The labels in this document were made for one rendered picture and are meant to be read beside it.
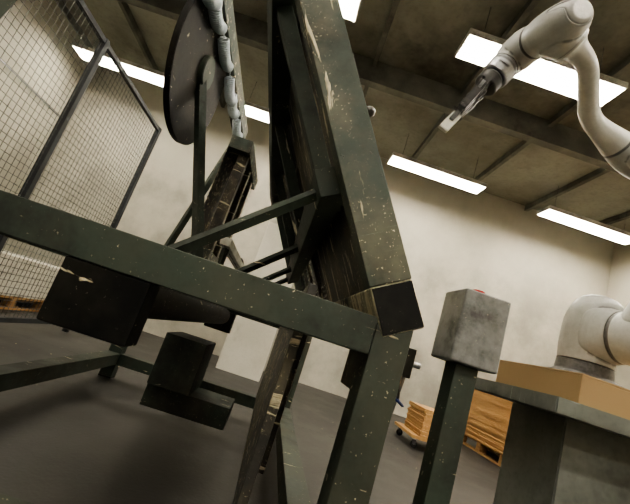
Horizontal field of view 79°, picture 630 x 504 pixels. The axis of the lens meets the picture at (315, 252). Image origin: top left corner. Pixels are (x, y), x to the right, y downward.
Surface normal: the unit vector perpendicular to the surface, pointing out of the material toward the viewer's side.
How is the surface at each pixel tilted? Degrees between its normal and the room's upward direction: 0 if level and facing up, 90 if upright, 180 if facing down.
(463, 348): 90
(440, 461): 90
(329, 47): 90
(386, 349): 90
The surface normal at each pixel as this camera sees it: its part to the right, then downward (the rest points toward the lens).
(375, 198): 0.11, -0.19
